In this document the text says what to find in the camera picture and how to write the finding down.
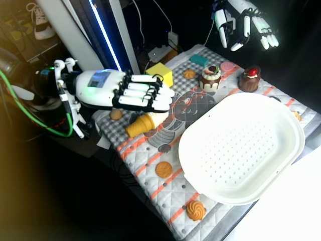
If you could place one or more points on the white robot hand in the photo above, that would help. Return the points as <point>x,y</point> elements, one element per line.
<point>247,25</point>
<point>100,93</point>

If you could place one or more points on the toy ice cream cone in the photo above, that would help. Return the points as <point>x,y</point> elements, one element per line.
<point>143,124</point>

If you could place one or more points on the brown chocolate cake with cherry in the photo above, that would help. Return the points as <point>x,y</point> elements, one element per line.
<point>249,82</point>

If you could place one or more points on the cream topped chocolate cupcake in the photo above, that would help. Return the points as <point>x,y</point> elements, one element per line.
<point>210,84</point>

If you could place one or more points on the white perforated oval tray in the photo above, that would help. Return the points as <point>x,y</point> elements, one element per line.
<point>238,150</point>

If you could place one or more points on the small plain round cookie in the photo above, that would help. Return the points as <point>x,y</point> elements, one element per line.
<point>116,115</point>

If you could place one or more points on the pink round disc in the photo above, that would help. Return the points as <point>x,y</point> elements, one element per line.
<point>227,66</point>

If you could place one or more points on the white quilt tag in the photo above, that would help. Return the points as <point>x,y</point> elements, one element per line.
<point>102,142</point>

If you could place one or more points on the teal block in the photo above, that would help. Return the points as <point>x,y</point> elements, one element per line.
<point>199,60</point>

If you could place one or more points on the yellow block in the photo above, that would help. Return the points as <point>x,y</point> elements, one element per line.
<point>163,72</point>

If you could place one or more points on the white power strip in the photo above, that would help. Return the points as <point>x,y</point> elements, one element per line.
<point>159,54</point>

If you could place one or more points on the grey shelf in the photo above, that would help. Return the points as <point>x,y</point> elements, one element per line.
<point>42,51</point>

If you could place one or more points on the white column with blue light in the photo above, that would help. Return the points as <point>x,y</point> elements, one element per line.
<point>62,30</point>

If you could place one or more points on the white plug adapter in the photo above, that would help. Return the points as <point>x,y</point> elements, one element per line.
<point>173,38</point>

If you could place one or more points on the small flower-shaped cookie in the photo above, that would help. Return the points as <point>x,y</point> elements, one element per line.
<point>189,74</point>

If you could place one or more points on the white sneaker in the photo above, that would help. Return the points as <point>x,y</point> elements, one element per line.
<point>41,25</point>

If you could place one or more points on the flat round cookie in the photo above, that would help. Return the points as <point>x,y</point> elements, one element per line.
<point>164,170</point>

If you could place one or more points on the ragged-edged cookie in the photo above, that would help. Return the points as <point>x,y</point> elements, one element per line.
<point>297,116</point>

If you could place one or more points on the grey quilt with bear print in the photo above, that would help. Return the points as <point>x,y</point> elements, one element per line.
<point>175,195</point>

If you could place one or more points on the swirl cookie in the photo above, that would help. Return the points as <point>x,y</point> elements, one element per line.
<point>195,210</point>

